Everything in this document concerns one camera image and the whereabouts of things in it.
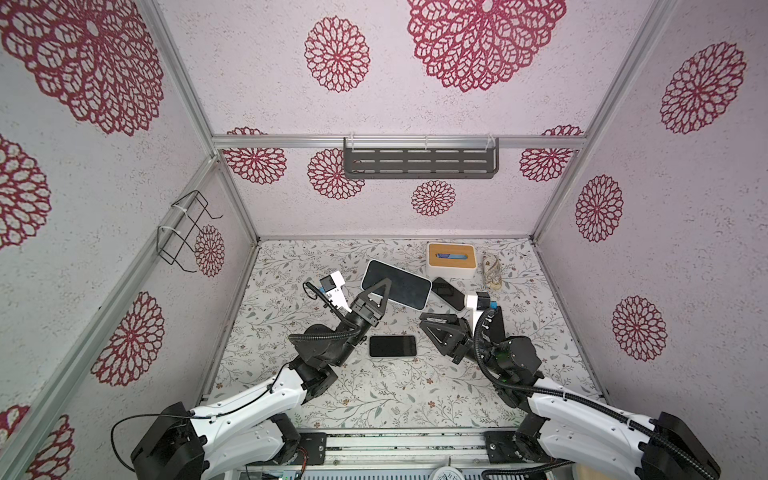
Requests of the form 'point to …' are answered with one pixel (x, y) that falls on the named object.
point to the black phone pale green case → (406, 288)
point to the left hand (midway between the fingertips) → (393, 284)
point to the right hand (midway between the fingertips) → (424, 324)
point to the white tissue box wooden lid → (451, 260)
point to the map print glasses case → (492, 271)
